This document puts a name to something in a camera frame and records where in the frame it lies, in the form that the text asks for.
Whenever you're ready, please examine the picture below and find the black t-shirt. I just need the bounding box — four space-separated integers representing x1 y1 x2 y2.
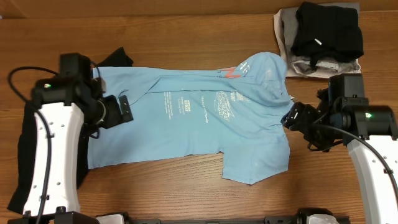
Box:
7 47 133 214

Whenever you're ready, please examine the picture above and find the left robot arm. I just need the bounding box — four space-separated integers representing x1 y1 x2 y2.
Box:
10 53 133 224

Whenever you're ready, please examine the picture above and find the folded black garment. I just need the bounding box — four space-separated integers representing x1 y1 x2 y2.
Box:
291 2 364 67

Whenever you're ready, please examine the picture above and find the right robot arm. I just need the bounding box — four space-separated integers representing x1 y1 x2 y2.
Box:
281 73 397 223

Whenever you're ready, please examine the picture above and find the light blue t-shirt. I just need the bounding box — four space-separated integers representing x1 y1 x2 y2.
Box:
88 52 293 184

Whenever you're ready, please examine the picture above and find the folded beige garment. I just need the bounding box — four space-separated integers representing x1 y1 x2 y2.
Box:
273 9 362 79

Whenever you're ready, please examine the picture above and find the folded grey garment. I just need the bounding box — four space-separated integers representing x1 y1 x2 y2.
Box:
280 2 361 77

